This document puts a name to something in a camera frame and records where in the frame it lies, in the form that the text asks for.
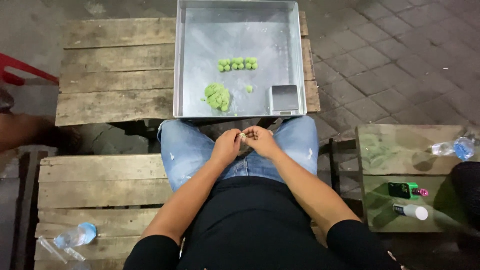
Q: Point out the person's left hand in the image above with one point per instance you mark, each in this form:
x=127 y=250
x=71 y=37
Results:
x=224 y=148

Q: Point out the person's right hand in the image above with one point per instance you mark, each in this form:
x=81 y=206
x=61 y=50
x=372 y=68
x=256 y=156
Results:
x=264 y=142

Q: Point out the person's left fingers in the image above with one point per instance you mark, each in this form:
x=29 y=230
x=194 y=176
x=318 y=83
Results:
x=234 y=135

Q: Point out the person's right fingers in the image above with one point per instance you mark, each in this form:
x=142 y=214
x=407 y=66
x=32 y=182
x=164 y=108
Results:
x=252 y=134

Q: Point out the large green dough lump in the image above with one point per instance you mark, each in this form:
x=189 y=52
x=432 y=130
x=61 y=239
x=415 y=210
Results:
x=216 y=96

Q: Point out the single green dough ball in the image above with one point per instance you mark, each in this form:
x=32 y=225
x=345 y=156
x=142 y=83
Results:
x=249 y=89

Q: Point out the silver digital scale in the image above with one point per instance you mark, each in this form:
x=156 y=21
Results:
x=285 y=98

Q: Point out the blue ripped jeans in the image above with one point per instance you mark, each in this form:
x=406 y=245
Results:
x=187 y=150

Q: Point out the cluster of green dough balls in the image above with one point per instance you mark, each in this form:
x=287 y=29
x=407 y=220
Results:
x=237 y=63

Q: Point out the black long-sleeve shirt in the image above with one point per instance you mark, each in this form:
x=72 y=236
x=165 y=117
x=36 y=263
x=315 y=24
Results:
x=251 y=228

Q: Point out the square metal tray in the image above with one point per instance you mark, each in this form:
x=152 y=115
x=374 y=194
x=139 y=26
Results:
x=240 y=37

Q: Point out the weathered wooden slat table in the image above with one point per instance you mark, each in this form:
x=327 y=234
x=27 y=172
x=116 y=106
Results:
x=116 y=75

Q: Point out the green-stained wooden table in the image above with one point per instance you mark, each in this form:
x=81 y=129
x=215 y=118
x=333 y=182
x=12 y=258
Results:
x=393 y=153

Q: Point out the wooden slat bench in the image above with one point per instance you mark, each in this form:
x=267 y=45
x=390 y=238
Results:
x=101 y=195

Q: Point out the green black vape device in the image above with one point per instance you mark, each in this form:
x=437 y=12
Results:
x=403 y=190

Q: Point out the white cylindrical bottle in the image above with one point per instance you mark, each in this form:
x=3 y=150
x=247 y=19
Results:
x=410 y=211

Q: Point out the clear bottle blue label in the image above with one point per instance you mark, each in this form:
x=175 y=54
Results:
x=77 y=235
x=455 y=148

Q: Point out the clear plastic wrapper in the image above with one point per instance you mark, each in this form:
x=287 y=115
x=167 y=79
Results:
x=56 y=249

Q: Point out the red plastic chair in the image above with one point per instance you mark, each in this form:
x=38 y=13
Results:
x=22 y=69

